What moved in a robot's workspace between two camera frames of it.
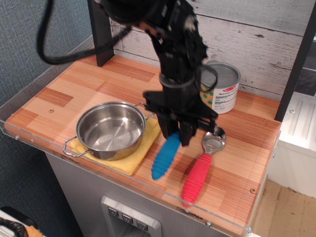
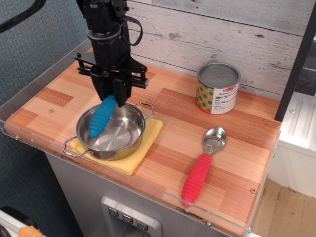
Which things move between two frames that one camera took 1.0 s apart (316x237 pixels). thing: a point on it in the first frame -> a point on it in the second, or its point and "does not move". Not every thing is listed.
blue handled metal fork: [166, 155] -> [101, 115]
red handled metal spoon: [212, 142] does not move
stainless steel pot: [113, 130] does not move
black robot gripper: [182, 103] -> [111, 59]
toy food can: [218, 86] does not move
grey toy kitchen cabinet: [83, 188] does not move
